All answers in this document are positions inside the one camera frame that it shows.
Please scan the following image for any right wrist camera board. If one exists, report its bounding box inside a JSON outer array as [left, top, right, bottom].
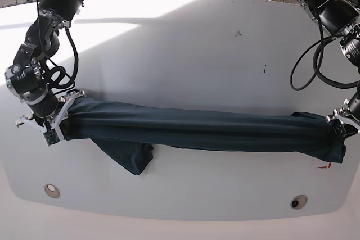
[[43, 129, 60, 146]]

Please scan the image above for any right round table grommet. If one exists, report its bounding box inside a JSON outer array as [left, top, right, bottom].
[[290, 195, 308, 210]]

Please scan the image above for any left round table grommet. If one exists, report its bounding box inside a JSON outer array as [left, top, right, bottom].
[[44, 184, 60, 199]]

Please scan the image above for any round table grommet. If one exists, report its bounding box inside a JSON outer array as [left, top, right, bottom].
[[44, 184, 60, 199], [290, 195, 308, 210]]

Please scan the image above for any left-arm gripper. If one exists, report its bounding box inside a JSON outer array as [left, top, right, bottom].
[[326, 98, 359, 139]]

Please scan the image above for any dark blue T-shirt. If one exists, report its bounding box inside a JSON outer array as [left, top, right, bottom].
[[61, 97, 346, 175]]

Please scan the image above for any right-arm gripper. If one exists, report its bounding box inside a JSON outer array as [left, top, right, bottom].
[[15, 88, 86, 141]]

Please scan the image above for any red tape rectangle marking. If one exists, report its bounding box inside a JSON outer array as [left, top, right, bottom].
[[318, 162, 332, 169]]

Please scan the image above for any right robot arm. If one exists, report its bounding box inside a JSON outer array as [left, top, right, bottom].
[[4, 0, 85, 146]]

